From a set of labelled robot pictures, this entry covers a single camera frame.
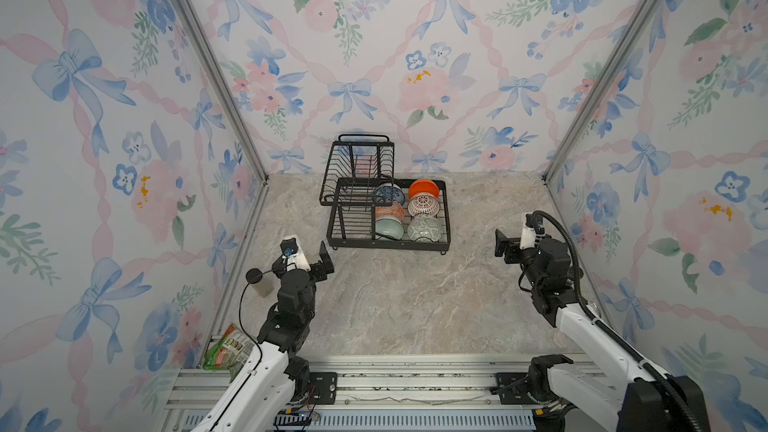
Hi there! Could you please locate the blue floral bowl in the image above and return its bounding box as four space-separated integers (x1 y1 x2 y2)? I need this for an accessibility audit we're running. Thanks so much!
373 182 406 206

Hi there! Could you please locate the green white patterned bowl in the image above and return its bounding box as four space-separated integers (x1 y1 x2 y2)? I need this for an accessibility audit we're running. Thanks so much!
407 215 443 243

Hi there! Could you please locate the white brown patterned bowl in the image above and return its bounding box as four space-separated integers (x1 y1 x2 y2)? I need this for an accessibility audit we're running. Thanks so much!
407 192 440 217

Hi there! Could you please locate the orange bowl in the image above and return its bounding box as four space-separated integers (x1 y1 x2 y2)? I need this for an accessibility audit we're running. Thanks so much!
408 179 440 199

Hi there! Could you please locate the pale green bowl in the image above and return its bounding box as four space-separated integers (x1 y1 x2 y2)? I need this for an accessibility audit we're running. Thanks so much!
374 216 405 241

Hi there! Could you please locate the red white patterned bowl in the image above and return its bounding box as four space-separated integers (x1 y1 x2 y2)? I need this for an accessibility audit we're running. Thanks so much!
375 202 406 222

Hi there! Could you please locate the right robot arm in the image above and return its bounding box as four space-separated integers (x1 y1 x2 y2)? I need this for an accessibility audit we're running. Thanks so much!
491 210 711 431

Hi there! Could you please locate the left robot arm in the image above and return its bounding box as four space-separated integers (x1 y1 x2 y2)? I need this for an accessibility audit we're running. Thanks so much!
195 235 335 431

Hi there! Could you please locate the left dark cap bottle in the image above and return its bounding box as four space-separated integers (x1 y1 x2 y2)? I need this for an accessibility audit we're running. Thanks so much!
245 268 275 298

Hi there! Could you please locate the green packet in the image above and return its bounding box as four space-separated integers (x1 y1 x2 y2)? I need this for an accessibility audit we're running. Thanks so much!
202 324 254 374

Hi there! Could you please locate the black corrugated cable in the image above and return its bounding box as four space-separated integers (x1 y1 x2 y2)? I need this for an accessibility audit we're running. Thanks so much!
530 209 697 432

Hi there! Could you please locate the black wire dish rack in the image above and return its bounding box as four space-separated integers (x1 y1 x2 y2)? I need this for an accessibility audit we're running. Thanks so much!
319 133 451 255

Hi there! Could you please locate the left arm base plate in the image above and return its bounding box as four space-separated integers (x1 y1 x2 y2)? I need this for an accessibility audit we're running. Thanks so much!
290 372 339 406

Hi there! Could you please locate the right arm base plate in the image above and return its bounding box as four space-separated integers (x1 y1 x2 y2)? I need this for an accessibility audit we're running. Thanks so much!
491 372 537 405

